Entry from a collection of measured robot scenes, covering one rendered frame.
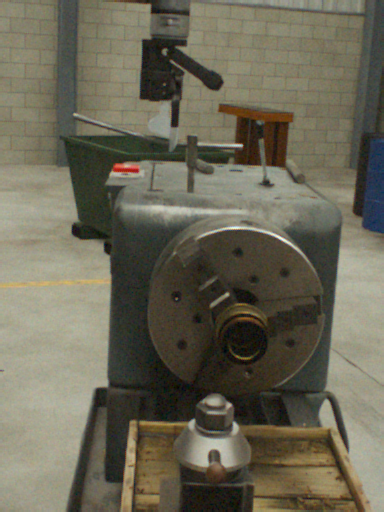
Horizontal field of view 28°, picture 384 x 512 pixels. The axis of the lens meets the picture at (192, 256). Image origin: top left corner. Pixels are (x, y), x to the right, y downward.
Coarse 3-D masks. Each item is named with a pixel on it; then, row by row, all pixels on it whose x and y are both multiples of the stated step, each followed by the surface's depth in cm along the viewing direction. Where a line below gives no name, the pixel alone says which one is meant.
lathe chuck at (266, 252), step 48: (192, 240) 135; (240, 240) 132; (288, 240) 135; (192, 288) 134; (240, 288) 134; (288, 288) 134; (192, 336) 136; (240, 336) 137; (288, 336) 136; (240, 384) 138
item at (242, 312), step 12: (228, 312) 125; (240, 312) 123; (252, 312) 124; (216, 324) 126; (228, 324) 122; (240, 324) 120; (252, 324) 120; (264, 324) 123; (216, 336) 127; (228, 336) 121; (252, 336) 129; (264, 336) 121; (228, 348) 121; (240, 348) 127; (252, 348) 126; (264, 348) 121; (240, 360) 122; (252, 360) 122
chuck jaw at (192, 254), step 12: (180, 252) 132; (192, 252) 132; (192, 264) 128; (204, 264) 129; (192, 276) 129; (204, 276) 129; (216, 276) 128; (204, 288) 127; (216, 288) 128; (228, 288) 131; (216, 300) 128; (228, 300) 126; (216, 312) 126
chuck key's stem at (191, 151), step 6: (186, 138) 150; (192, 138) 149; (192, 144) 150; (186, 150) 151; (192, 150) 150; (186, 156) 151; (192, 156) 150; (186, 162) 151; (192, 162) 151; (192, 168) 151; (192, 174) 152; (192, 180) 152; (192, 186) 152; (192, 192) 153
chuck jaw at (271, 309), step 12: (276, 300) 134; (288, 300) 134; (300, 300) 133; (312, 300) 132; (264, 312) 129; (276, 312) 129; (288, 312) 129; (300, 312) 131; (312, 312) 131; (276, 324) 127; (288, 324) 130; (300, 324) 132; (276, 336) 128
